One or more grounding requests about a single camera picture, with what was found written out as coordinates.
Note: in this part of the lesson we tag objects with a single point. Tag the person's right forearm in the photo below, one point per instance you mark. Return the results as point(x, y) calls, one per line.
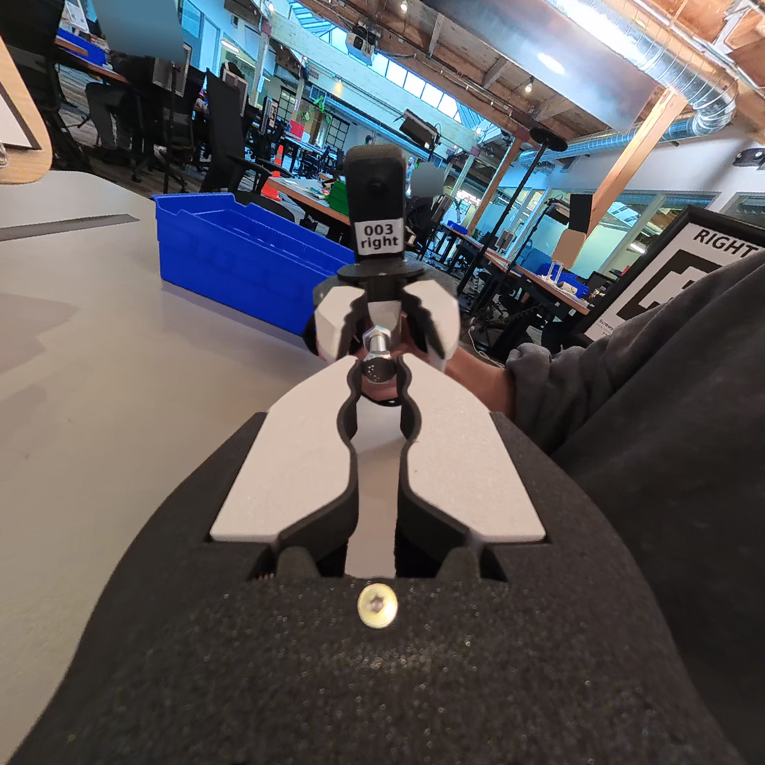
point(634, 359)

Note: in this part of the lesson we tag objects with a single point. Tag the green crate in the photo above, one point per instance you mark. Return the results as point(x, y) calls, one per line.
point(338, 197)

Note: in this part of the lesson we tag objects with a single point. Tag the wooden beam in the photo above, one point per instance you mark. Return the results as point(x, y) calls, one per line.
point(628, 167)

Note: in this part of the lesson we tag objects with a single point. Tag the silver ventilation duct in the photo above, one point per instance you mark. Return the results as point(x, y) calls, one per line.
point(669, 60)

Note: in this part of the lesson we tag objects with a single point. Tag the black white marker board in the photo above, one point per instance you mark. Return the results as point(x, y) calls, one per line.
point(681, 275)

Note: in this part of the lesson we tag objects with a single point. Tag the blue plastic bin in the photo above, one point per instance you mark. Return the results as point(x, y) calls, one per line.
point(239, 257)

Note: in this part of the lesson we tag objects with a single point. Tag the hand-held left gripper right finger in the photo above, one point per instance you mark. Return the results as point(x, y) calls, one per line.
point(478, 472)

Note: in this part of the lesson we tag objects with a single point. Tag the black office chair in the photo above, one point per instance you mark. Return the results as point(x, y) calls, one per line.
point(233, 132)

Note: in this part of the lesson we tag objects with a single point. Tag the grey desk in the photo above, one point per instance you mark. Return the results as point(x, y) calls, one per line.
point(108, 383)

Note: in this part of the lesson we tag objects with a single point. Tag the wooden table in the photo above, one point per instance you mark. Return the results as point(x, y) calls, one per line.
point(305, 197)

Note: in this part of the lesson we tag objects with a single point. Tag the black pole stand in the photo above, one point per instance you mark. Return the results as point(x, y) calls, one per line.
point(514, 203)

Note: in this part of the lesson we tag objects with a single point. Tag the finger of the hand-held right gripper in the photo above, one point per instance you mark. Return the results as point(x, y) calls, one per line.
point(433, 325)
point(337, 323)

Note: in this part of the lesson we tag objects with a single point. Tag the person's dark clothing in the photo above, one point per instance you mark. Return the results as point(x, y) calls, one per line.
point(693, 574)

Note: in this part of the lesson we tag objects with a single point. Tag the person's right hand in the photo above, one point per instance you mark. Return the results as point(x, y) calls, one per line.
point(478, 383)

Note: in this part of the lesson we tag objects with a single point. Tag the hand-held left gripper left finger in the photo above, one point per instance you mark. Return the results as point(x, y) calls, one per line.
point(281, 472)

